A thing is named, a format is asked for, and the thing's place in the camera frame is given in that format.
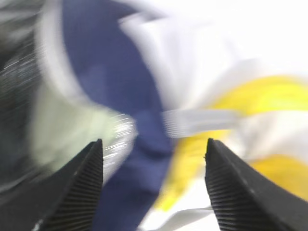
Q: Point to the yellow banana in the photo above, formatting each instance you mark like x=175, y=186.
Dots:
x=271, y=132

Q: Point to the green lid glass container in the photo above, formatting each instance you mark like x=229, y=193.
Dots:
x=59, y=130

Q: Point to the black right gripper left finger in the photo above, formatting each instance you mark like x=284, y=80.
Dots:
x=65, y=201

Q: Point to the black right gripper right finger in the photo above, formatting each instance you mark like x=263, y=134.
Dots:
x=243, y=200

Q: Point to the navy blue lunch bag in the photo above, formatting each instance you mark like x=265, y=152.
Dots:
x=134, y=57

